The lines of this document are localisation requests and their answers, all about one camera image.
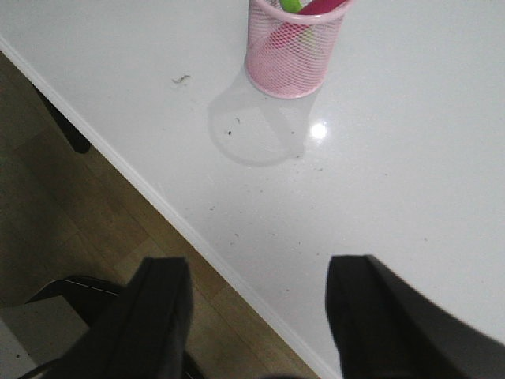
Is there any green highlighter pen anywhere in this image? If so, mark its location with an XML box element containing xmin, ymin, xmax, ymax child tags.
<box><xmin>276</xmin><ymin>0</ymin><xmax>316</xmax><ymax>48</ymax></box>

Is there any pink highlighter pen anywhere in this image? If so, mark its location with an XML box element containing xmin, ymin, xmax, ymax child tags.
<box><xmin>270</xmin><ymin>1</ymin><xmax>346</xmax><ymax>48</ymax></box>

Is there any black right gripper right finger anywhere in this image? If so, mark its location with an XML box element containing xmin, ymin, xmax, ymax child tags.
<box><xmin>325</xmin><ymin>255</ymin><xmax>504</xmax><ymax>378</ymax></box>

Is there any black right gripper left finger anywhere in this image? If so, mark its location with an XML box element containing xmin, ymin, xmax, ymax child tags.
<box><xmin>44</xmin><ymin>257</ymin><xmax>193</xmax><ymax>378</ymax></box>

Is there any pink mesh pen holder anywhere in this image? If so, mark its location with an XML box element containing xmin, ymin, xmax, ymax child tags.
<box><xmin>245</xmin><ymin>0</ymin><xmax>353</xmax><ymax>99</ymax></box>

